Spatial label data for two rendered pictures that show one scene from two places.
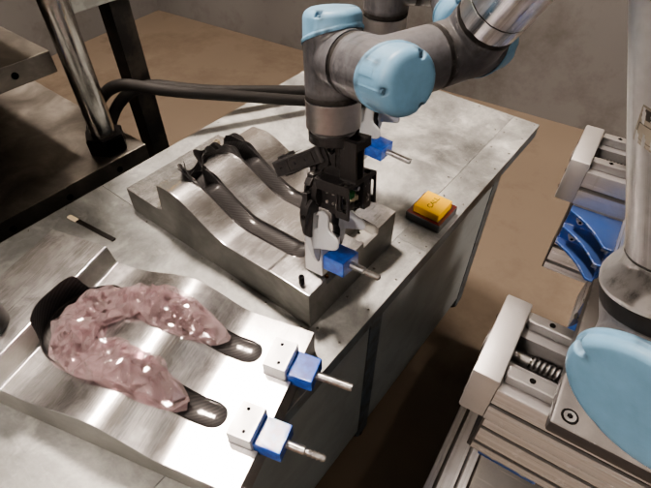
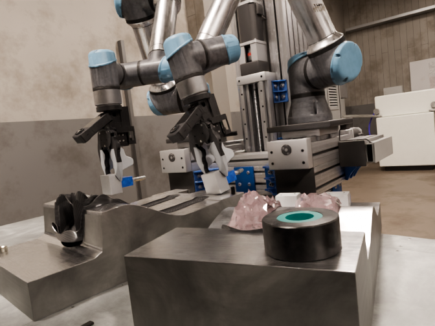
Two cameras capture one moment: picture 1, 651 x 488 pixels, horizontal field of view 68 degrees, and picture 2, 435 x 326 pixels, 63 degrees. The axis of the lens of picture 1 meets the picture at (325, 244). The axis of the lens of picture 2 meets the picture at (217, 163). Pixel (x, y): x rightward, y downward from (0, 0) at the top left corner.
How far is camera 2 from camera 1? 1.09 m
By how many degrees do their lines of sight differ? 82
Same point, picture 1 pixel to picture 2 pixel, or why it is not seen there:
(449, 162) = not seen: hidden behind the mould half
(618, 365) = (345, 50)
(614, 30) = not seen: outside the picture
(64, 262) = (196, 236)
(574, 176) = (188, 156)
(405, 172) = not seen: hidden behind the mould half
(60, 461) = (404, 282)
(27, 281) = (223, 244)
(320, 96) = (199, 70)
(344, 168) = (213, 109)
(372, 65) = (230, 37)
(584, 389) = (343, 67)
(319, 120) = (203, 82)
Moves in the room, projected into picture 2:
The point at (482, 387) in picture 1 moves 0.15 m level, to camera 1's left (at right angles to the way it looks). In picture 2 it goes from (309, 146) to (319, 149)
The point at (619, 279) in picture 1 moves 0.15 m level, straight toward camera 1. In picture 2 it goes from (327, 41) to (380, 25)
